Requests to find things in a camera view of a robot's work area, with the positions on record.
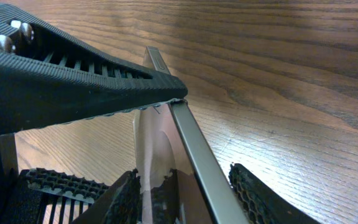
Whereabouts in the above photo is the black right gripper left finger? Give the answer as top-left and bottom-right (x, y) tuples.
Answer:
(73, 169), (140, 224)

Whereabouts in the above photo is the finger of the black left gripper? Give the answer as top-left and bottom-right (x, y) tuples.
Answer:
(0, 3), (188, 135)
(0, 168), (109, 224)

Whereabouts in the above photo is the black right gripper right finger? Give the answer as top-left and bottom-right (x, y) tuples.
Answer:
(228, 163), (318, 224)

